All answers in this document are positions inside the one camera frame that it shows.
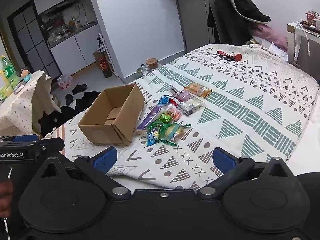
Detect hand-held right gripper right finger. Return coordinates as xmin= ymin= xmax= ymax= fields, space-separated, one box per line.
xmin=197 ymin=147 xmax=298 ymax=200

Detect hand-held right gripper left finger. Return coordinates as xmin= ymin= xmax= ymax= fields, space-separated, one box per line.
xmin=37 ymin=147 xmax=132 ymax=198

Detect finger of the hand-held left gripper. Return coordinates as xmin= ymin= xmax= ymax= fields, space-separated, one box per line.
xmin=0 ymin=134 xmax=65 ymax=153

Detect brown cardboard box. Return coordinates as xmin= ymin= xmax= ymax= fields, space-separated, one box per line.
xmin=78 ymin=83 xmax=145 ymax=146

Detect long purple bread packet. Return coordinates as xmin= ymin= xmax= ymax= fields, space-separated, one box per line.
xmin=136 ymin=105 xmax=165 ymax=135

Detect green snack packet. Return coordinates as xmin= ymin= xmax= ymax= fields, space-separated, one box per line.
xmin=159 ymin=112 xmax=173 ymax=124
xmin=147 ymin=121 xmax=165 ymax=133

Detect white bread packet black label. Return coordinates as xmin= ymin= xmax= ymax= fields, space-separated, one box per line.
xmin=179 ymin=97 xmax=205 ymax=117

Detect clear orange snack packet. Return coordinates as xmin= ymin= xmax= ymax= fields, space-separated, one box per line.
xmin=165 ymin=105 xmax=182 ymax=122

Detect orange biscuit packet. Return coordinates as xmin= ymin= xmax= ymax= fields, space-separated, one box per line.
xmin=184 ymin=82 xmax=212 ymax=98

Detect person's left hand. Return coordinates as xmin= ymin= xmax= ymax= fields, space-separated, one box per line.
xmin=0 ymin=179 xmax=14 ymax=218

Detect dotted beige cloth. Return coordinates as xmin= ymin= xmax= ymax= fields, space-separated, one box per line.
xmin=0 ymin=70 xmax=62 ymax=137

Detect black bag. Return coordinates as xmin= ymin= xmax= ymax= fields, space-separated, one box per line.
xmin=40 ymin=91 xmax=100 ymax=136

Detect small blue candy packet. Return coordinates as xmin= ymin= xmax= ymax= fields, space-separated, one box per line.
xmin=146 ymin=129 xmax=162 ymax=147

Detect yellow cake packet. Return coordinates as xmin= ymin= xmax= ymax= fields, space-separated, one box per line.
xmin=165 ymin=124 xmax=192 ymax=143

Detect patterned white blanket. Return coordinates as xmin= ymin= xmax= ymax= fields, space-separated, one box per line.
xmin=41 ymin=43 xmax=320 ymax=190

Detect small figurine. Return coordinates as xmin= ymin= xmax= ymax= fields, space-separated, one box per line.
xmin=20 ymin=66 xmax=32 ymax=83

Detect pack of water bottles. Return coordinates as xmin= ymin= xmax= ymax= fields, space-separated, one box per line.
xmin=57 ymin=75 xmax=73 ymax=90

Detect green drink bottle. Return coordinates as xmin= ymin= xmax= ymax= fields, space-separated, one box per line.
xmin=0 ymin=55 xmax=19 ymax=85

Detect red snack packet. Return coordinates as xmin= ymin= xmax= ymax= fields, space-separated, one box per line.
xmin=169 ymin=97 xmax=183 ymax=109

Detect round purple snack packet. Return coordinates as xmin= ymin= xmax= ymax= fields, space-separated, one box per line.
xmin=174 ymin=89 xmax=193 ymax=103

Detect blue snack packet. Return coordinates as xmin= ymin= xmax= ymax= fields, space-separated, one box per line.
xmin=157 ymin=94 xmax=175 ymax=105

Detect dark drink bottle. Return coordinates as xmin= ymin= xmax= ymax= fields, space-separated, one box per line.
xmin=99 ymin=57 xmax=113 ymax=78

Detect clear glass jar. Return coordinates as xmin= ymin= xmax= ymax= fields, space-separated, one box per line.
xmin=136 ymin=65 xmax=150 ymax=77

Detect black glass panel door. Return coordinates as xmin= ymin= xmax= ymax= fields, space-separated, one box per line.
xmin=7 ymin=0 xmax=63 ymax=78

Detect white kitchen cabinet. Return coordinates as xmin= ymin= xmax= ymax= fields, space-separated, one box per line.
xmin=31 ymin=0 xmax=99 ymax=75

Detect white rack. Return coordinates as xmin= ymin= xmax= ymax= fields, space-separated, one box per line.
xmin=97 ymin=32 xmax=119 ymax=77

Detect black spray bottle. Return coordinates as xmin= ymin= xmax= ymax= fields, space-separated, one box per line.
xmin=97 ymin=37 xmax=107 ymax=55

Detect pink cloth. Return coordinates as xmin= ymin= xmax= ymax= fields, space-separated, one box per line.
xmin=251 ymin=22 xmax=288 ymax=53

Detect dark office chair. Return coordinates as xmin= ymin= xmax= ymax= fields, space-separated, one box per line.
xmin=207 ymin=0 xmax=250 ymax=45

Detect white desk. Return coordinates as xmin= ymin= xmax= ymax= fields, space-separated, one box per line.
xmin=286 ymin=21 xmax=320 ymax=67

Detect grey door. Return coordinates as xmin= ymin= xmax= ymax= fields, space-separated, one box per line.
xmin=174 ymin=0 xmax=225 ymax=53

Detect black jacket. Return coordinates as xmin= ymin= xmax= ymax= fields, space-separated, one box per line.
xmin=211 ymin=0 xmax=272 ymax=25

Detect brown wooden model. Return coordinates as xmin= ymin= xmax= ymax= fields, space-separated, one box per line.
xmin=299 ymin=11 xmax=320 ymax=32

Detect red handled scissors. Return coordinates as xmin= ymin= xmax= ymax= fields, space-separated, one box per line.
xmin=216 ymin=51 xmax=234 ymax=61

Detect white cable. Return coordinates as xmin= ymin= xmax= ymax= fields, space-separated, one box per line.
xmin=295 ymin=22 xmax=312 ymax=55

